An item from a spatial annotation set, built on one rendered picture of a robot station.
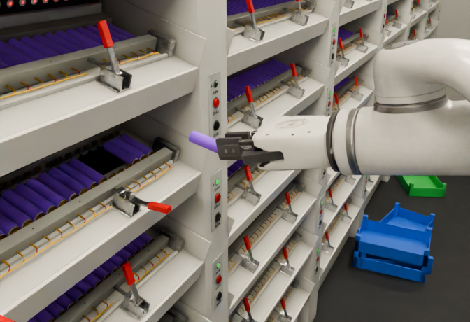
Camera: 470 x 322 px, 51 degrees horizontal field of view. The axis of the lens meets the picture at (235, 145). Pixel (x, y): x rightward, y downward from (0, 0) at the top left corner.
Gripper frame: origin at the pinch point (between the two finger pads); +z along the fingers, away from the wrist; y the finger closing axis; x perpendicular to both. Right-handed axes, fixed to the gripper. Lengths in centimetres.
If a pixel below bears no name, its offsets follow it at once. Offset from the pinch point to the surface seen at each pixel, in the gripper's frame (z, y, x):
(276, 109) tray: 16, -49, 7
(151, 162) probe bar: 18.2, -2.2, 3.3
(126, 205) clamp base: 15.3, 8.5, 5.9
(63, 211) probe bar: 18.6, 16.8, 3.0
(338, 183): 32, -127, 60
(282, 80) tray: 20, -62, 3
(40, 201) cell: 22.1, 17.2, 1.5
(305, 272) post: 31, -80, 75
